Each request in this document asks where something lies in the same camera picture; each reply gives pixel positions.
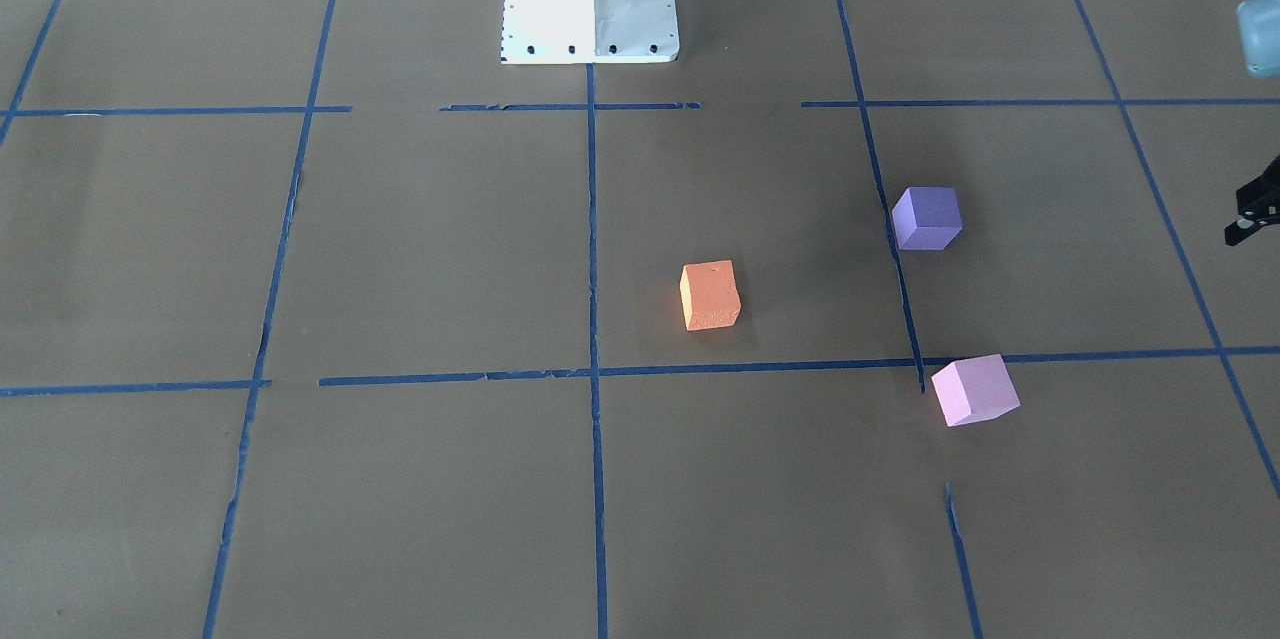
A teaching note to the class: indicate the orange foam cube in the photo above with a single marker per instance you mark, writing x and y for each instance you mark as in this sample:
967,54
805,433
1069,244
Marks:
709,295

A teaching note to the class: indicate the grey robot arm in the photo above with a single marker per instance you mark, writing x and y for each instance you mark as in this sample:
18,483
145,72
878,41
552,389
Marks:
1258,23

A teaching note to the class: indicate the purple foam cube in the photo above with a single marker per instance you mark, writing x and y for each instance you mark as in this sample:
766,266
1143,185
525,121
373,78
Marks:
927,218

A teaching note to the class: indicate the brown paper table cover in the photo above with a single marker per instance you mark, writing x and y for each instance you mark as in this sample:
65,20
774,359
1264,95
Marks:
319,321

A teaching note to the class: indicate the pink foam cube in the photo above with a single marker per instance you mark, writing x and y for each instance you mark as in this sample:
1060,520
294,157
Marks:
975,389

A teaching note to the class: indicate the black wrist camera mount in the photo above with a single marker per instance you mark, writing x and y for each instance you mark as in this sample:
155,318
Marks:
1257,205

